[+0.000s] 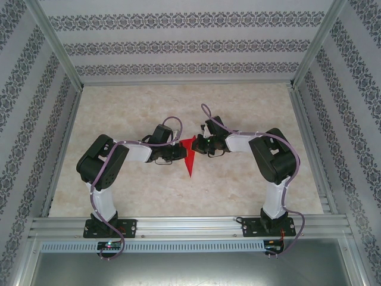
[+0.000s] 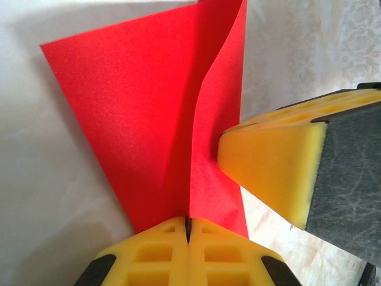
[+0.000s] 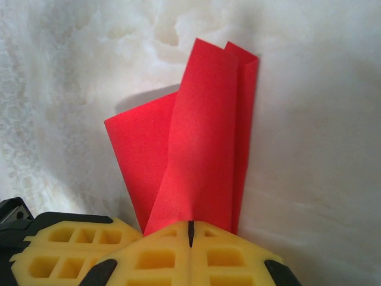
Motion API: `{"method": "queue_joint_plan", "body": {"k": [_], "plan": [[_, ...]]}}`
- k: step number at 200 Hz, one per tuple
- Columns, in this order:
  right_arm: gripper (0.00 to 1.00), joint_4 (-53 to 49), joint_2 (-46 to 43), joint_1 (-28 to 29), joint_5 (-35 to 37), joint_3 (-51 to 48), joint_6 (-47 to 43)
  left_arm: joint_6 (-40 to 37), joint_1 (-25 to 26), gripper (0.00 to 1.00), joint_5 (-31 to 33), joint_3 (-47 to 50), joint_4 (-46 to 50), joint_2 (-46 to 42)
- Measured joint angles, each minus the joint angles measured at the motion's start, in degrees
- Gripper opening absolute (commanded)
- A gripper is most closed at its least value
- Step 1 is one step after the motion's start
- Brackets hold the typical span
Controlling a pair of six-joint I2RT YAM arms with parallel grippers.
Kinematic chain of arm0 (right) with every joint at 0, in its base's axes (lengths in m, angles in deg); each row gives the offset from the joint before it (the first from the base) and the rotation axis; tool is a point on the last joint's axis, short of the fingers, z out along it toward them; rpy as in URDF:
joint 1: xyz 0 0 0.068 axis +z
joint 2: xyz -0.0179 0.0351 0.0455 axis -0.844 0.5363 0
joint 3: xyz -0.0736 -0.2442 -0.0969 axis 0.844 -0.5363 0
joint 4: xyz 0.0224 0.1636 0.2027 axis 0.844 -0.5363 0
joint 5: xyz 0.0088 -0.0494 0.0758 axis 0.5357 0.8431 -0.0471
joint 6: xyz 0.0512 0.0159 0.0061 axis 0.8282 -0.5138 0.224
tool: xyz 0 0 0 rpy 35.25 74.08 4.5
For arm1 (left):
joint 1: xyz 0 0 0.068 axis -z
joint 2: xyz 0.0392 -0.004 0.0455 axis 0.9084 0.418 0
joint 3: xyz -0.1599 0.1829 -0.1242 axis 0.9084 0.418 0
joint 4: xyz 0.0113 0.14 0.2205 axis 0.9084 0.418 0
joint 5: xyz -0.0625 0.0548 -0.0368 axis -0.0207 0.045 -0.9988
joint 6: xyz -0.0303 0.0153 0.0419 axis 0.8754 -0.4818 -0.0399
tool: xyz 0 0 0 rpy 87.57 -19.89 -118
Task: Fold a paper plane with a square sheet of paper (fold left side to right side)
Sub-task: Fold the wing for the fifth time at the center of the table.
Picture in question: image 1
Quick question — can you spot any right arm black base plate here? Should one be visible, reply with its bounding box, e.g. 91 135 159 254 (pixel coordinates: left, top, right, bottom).
241 217 296 238

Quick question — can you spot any slotted grey cable duct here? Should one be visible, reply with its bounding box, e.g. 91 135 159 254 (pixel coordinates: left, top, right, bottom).
40 240 266 253

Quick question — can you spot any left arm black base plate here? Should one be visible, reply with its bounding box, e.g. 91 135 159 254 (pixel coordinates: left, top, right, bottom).
83 219 138 239

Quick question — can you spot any grey metal sheet panel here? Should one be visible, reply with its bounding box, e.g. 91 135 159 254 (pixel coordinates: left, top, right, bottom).
29 251 354 286

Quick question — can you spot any aluminium table side rail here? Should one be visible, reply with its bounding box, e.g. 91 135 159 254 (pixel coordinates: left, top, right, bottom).
287 86 339 214
40 89 83 218

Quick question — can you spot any aluminium frame post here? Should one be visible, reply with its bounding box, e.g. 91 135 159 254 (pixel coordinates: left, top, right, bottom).
26 0 85 90
290 0 348 89

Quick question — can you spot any red square paper sheet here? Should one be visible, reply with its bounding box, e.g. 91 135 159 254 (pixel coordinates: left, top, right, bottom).
180 134 199 179

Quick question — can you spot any aluminium mounting rail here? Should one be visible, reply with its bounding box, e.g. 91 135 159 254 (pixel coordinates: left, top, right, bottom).
28 216 354 240

